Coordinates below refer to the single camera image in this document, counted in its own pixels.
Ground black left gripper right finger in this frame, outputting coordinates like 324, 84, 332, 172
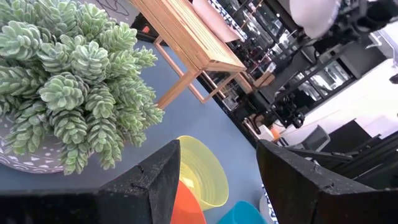
256, 139, 398, 224

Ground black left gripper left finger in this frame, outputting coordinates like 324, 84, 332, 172
0, 139, 182, 224

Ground blue translucent plastic bowl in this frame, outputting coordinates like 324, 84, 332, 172
216, 200, 269, 224

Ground orange plastic bowl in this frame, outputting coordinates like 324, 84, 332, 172
170, 179, 208, 224

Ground yellow translucent plastic bowl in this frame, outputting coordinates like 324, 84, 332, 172
176, 135, 230, 212

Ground wooden slatted shelf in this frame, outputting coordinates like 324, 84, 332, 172
129, 0, 276, 110

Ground grey patterned plant pot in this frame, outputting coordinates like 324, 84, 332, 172
0, 113, 95, 174

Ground green artificial succulent plant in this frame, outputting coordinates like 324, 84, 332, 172
0, 0, 165, 176

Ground thin black cable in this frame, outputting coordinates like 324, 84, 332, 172
95, 0, 130, 17

